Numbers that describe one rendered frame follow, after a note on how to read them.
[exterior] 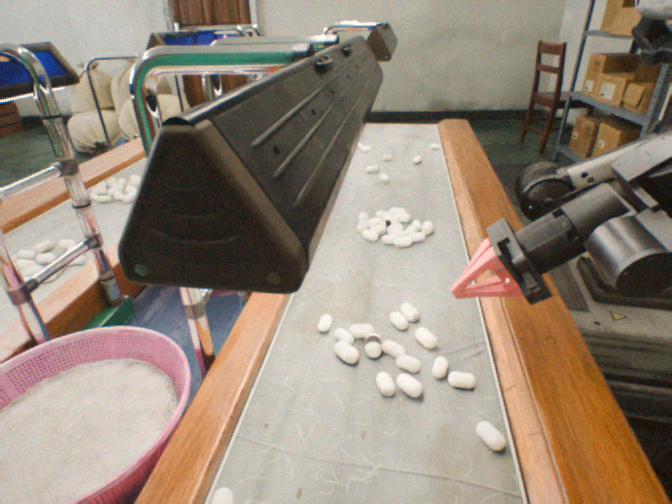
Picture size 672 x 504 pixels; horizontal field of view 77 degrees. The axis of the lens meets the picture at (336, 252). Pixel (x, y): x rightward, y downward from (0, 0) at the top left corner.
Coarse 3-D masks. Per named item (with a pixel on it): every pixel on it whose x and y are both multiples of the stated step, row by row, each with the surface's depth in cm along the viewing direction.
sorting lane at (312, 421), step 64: (384, 128) 168; (384, 192) 108; (448, 192) 107; (320, 256) 80; (384, 256) 80; (448, 256) 79; (384, 320) 63; (448, 320) 63; (256, 384) 53; (320, 384) 52; (448, 384) 52; (256, 448) 45; (320, 448) 45; (384, 448) 45; (448, 448) 44; (512, 448) 44
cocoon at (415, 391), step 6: (402, 378) 51; (408, 378) 50; (402, 384) 50; (408, 384) 50; (414, 384) 50; (420, 384) 50; (408, 390) 50; (414, 390) 49; (420, 390) 49; (414, 396) 49
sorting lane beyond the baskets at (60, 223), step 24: (48, 216) 100; (72, 216) 100; (96, 216) 99; (120, 216) 99; (24, 240) 89; (48, 240) 89; (48, 264) 80; (0, 288) 73; (48, 288) 73; (0, 312) 67
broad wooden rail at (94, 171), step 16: (128, 144) 146; (96, 160) 131; (112, 160) 130; (128, 160) 132; (96, 176) 118; (32, 192) 107; (48, 192) 107; (64, 192) 107; (0, 208) 99; (16, 208) 98; (32, 208) 98; (48, 208) 103; (0, 224) 91; (16, 224) 94
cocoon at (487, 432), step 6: (480, 426) 45; (486, 426) 44; (492, 426) 44; (480, 432) 44; (486, 432) 44; (492, 432) 44; (498, 432) 44; (486, 438) 44; (492, 438) 43; (498, 438) 43; (492, 444) 43; (498, 444) 43; (504, 444) 43
